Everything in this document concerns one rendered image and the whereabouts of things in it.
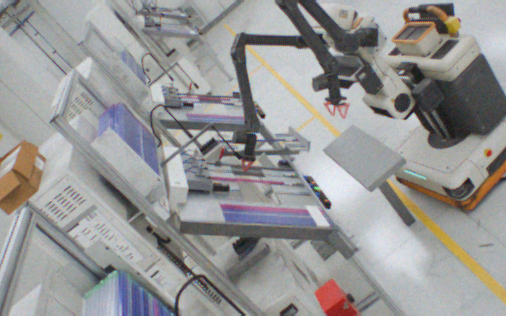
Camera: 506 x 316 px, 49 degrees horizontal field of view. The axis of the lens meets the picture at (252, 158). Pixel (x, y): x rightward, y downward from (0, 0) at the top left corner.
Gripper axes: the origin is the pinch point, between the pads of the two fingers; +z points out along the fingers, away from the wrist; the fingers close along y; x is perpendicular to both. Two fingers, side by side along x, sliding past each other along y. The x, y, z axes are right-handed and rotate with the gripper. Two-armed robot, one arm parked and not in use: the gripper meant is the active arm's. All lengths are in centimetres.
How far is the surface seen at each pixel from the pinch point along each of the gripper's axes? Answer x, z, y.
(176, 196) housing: -40, 0, 42
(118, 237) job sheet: -64, 12, 61
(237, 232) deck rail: -15, 6, 61
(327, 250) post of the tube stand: 72, 60, -27
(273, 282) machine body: 12, 38, 48
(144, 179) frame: -56, -10, 51
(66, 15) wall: -158, 41, -748
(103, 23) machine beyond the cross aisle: -89, -1, -439
